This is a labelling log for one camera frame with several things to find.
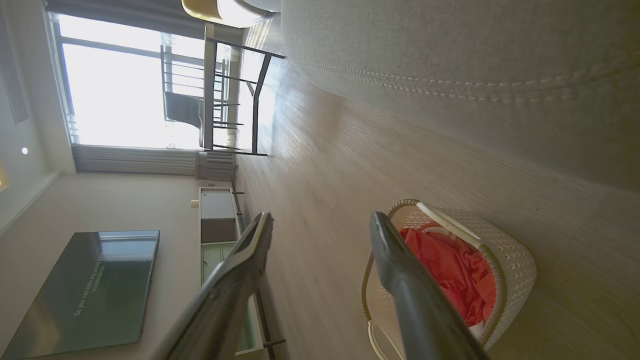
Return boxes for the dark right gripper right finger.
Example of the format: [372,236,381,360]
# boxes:
[369,211,491,360]

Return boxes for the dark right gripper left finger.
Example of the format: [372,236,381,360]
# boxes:
[150,212,274,360]

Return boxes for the white woven plastic laundry basket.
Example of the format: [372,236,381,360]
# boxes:
[361,198,537,360]

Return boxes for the red sports garment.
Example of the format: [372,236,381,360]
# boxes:
[400,223,497,327]

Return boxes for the white low media cabinet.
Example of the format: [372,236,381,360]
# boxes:
[199,186,287,360]

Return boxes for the black flat screen television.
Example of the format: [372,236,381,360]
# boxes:
[0,230,161,360]

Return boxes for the grey pleated curtain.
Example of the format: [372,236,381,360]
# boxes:
[71,144,237,182]

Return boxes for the dark dining chair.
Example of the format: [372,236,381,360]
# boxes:
[161,32,206,136]

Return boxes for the large bright window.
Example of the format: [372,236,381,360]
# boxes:
[50,12,236,151]

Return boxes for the grey fabric sofa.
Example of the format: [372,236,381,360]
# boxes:
[280,0,640,191]

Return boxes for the yellow white rounded furniture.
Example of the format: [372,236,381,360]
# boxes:
[181,0,282,29]

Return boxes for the black frame dining table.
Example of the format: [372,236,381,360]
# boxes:
[202,22,286,157]

